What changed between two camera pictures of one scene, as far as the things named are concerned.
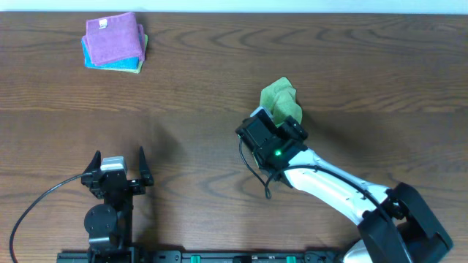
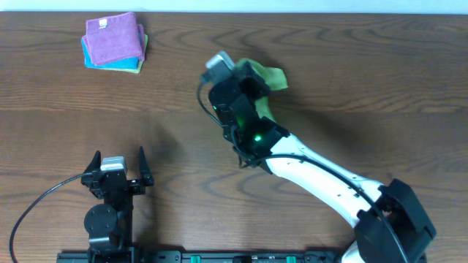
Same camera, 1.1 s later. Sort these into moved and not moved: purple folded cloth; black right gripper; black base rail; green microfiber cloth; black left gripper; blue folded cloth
Moved: green microfiber cloth; black right gripper
Not moved: purple folded cloth; black base rail; blue folded cloth; black left gripper
